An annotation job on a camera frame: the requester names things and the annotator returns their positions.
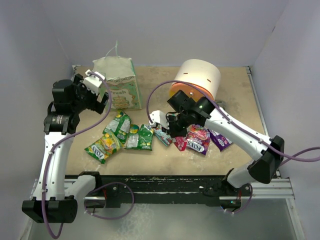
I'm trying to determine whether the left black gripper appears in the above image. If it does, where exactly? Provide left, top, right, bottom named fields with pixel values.
left=70, top=74, right=109, bottom=114

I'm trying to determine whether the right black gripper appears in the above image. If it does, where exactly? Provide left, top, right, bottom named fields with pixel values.
left=161, top=111, right=191, bottom=138

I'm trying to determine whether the red candy packet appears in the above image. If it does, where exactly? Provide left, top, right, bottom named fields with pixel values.
left=172, top=136, right=187, bottom=152

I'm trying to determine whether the green cake paper bag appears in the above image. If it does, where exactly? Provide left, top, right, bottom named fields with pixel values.
left=93, top=43, right=142, bottom=111

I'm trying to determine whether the purple back-side candy packet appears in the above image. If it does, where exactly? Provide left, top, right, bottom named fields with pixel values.
left=208, top=129, right=233, bottom=152

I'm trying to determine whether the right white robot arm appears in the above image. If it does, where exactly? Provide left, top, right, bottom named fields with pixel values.
left=163, top=90, right=285, bottom=196

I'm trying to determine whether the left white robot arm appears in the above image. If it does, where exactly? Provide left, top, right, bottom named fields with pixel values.
left=21, top=70, right=111, bottom=224

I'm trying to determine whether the teal mint blossom Fox's packet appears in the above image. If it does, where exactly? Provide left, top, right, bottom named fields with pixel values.
left=154, top=124, right=173, bottom=147

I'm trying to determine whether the purple Fox's berries packet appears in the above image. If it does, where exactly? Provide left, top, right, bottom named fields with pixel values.
left=185, top=124, right=211, bottom=156

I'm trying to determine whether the green Fox's back-side packet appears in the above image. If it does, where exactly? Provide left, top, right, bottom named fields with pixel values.
left=102, top=110, right=132, bottom=145

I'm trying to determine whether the green spring tea Fox's packet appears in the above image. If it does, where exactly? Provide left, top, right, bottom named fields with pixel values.
left=84, top=131, right=123, bottom=164

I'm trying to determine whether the cream round drawer cabinet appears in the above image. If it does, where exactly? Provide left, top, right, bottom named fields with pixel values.
left=169, top=59, right=221, bottom=101

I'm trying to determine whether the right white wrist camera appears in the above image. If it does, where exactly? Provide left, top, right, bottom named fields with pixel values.
left=149, top=110, right=169, bottom=130

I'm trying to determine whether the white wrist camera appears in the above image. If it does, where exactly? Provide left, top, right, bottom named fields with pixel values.
left=149, top=110, right=169, bottom=130
left=82, top=69, right=106, bottom=96

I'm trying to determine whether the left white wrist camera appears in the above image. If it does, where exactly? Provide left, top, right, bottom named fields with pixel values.
left=82, top=69, right=106, bottom=96

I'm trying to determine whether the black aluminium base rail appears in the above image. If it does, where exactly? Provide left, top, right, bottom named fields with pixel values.
left=29, top=171, right=293, bottom=208

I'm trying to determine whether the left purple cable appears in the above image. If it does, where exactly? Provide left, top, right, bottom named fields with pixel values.
left=41, top=70, right=136, bottom=238

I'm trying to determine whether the purple cable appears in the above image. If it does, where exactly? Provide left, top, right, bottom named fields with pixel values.
left=146, top=80, right=320, bottom=215
left=41, top=70, right=136, bottom=238

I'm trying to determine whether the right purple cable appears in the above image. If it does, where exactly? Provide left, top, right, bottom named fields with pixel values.
left=146, top=80, right=320, bottom=215

